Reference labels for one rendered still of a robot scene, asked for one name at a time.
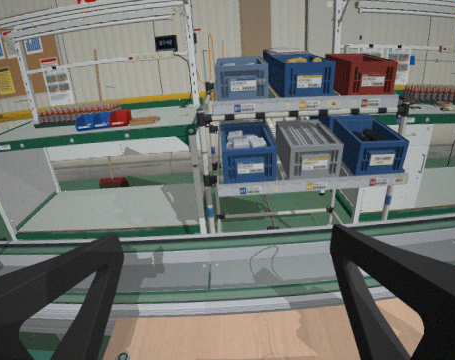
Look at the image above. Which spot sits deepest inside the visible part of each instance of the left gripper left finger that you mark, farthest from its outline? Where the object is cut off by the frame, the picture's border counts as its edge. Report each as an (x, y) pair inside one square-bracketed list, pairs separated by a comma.
[(26, 291)]

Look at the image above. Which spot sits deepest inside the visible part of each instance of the grey metal shelf rack with plastic storage bins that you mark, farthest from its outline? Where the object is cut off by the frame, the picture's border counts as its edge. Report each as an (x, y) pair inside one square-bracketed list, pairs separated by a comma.
[(249, 102)]

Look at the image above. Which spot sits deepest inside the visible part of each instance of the row of blue and red plastic parts bins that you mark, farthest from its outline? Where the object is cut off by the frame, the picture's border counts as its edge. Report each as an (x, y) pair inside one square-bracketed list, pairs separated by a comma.
[(100, 120)]

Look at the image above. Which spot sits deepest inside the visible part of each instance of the green and grey conveyor belt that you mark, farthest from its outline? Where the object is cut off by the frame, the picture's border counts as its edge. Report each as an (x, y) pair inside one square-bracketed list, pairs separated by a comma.
[(292, 257)]

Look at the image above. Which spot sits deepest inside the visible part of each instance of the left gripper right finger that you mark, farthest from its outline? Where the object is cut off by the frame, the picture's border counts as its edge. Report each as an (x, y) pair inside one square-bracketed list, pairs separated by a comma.
[(424, 284)]

